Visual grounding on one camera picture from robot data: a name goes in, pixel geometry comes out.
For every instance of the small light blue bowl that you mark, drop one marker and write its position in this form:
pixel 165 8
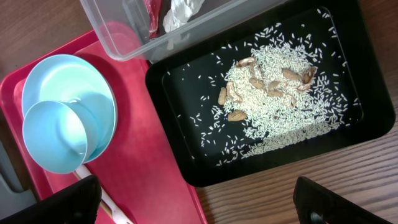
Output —
pixel 60 136

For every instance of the black waste tray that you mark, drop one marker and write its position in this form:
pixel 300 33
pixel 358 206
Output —
pixel 367 93

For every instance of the red plastic tray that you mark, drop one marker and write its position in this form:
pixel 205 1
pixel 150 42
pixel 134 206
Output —
pixel 138 170

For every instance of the red snack wrapper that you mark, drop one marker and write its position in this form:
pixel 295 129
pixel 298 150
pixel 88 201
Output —
pixel 153 8

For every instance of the white napkin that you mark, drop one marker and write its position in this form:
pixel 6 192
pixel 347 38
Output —
pixel 180 12

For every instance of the clear plastic bin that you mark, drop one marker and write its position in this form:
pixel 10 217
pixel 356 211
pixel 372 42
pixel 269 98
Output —
pixel 122 26

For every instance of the rice and food scraps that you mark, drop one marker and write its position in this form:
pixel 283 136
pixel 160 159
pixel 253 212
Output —
pixel 281 85

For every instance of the large light blue plate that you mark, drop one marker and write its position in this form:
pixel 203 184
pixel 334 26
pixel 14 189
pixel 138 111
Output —
pixel 70 79

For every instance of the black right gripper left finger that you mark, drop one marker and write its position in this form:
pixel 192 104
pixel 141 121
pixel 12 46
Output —
pixel 78 203

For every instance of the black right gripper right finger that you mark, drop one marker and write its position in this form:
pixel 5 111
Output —
pixel 316 204

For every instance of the white plastic fork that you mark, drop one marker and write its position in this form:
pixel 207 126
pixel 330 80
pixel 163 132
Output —
pixel 118 215

